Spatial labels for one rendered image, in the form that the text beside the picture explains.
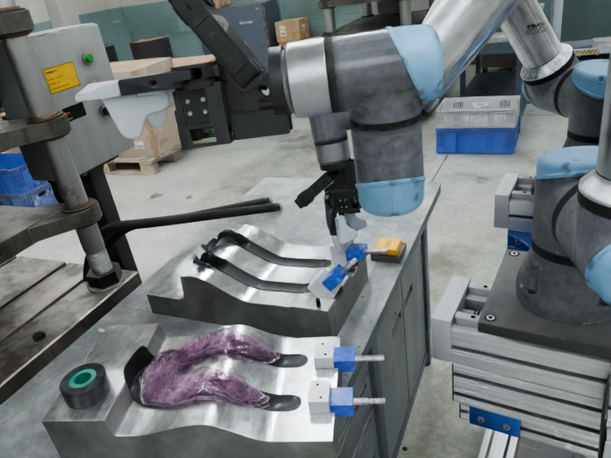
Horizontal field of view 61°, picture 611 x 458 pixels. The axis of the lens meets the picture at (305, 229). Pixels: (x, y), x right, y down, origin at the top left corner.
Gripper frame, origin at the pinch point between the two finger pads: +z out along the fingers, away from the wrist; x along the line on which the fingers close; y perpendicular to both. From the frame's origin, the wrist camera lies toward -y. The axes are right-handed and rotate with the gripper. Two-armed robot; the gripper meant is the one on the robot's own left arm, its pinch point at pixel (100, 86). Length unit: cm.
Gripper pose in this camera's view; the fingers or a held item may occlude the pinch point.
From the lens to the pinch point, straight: 61.2
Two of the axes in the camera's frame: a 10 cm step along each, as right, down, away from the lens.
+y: 1.4, 9.3, 3.3
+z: -9.9, 1.0, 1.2
